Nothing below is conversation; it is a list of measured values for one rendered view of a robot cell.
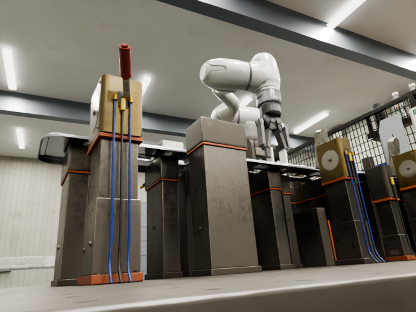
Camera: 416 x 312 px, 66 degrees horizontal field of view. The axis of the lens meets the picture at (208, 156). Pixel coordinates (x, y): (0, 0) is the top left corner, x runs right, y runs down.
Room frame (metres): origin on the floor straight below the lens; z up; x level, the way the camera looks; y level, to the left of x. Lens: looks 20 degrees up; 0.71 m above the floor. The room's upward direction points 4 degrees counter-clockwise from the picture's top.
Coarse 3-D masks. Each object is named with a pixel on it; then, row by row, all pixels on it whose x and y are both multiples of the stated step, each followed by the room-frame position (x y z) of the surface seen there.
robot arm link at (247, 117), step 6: (240, 108) 1.52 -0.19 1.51; (246, 108) 1.52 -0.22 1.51; (252, 108) 1.54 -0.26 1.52; (240, 114) 1.51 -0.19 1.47; (246, 114) 1.51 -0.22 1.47; (252, 114) 1.52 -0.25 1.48; (258, 114) 1.53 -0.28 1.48; (240, 120) 1.52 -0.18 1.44; (246, 120) 1.53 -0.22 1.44; (252, 120) 1.53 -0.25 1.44; (246, 126) 1.54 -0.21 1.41; (252, 126) 1.54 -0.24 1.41; (246, 132) 1.56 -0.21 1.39; (252, 132) 1.56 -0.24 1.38; (246, 138) 1.58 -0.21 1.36; (252, 138) 1.58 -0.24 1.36
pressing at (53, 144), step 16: (48, 144) 0.66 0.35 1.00; (64, 144) 0.66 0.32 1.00; (80, 144) 0.67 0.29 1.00; (144, 144) 0.68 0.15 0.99; (48, 160) 0.75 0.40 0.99; (144, 160) 0.81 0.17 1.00; (256, 160) 0.85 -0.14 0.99; (288, 176) 1.06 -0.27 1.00; (304, 176) 1.09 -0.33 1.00; (320, 176) 1.10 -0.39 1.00
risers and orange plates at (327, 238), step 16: (320, 208) 1.01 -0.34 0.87; (192, 224) 0.79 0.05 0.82; (304, 224) 1.05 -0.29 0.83; (320, 224) 1.00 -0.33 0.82; (192, 240) 0.79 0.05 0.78; (304, 240) 1.06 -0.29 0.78; (320, 240) 1.01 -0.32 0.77; (192, 256) 0.79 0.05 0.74; (304, 256) 1.07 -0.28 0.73; (320, 256) 1.02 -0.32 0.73
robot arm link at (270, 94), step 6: (258, 90) 1.00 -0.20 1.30; (264, 90) 0.98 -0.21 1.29; (270, 90) 0.98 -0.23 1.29; (276, 90) 0.98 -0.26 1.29; (258, 96) 1.00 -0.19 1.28; (264, 96) 0.98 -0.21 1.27; (270, 96) 0.98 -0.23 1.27; (276, 96) 0.98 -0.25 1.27; (258, 102) 1.01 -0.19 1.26; (264, 102) 1.00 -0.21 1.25; (270, 102) 0.99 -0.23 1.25; (276, 102) 1.00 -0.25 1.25; (258, 108) 1.04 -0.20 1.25
